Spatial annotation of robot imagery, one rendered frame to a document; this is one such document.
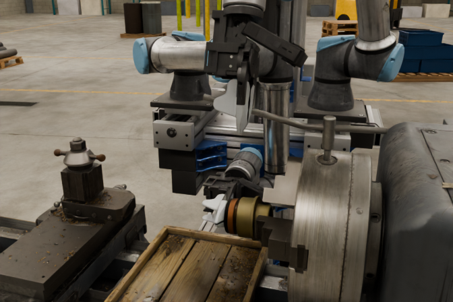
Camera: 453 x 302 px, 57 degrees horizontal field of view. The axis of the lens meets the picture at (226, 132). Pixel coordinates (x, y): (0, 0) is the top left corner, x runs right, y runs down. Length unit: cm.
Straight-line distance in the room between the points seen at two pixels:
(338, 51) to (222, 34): 67
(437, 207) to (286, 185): 34
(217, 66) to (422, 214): 39
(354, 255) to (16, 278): 68
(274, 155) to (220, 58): 54
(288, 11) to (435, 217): 106
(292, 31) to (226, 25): 84
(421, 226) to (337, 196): 16
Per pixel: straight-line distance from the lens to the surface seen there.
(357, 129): 78
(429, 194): 70
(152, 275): 108
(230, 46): 72
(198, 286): 104
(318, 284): 78
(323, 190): 76
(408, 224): 66
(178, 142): 139
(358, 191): 76
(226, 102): 72
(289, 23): 155
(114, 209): 110
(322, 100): 139
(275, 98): 116
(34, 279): 100
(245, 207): 88
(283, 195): 89
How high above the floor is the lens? 155
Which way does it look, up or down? 19 degrees down
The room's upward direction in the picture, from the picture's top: straight up
